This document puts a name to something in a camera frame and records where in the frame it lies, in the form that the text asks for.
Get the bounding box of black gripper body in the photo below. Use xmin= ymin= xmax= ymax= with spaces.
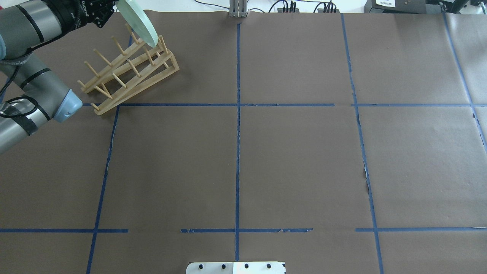
xmin=57 ymin=0 xmax=116 ymax=29

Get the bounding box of light green ceramic plate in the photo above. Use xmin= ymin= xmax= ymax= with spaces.
xmin=115 ymin=0 xmax=159 ymax=48

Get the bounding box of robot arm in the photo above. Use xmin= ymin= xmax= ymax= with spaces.
xmin=0 ymin=0 xmax=117 ymax=154

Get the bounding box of wooden dish rack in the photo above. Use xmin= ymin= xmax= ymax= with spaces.
xmin=78 ymin=23 xmax=180 ymax=116

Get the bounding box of black power strip left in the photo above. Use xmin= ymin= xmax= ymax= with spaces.
xmin=276 ymin=0 xmax=299 ymax=13

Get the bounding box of black power strip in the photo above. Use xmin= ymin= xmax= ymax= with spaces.
xmin=276 ymin=0 xmax=299 ymax=13
xmin=314 ymin=1 xmax=339 ymax=13

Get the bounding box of black power strip right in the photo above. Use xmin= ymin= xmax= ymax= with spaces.
xmin=314 ymin=1 xmax=339 ymax=13

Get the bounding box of black equipment box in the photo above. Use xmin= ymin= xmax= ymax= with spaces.
xmin=364 ymin=0 xmax=443 ymax=14

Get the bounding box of grey aluminium frame post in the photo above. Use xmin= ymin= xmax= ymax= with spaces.
xmin=229 ymin=0 xmax=248 ymax=18

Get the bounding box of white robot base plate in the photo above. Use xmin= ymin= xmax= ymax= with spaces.
xmin=186 ymin=261 xmax=286 ymax=274

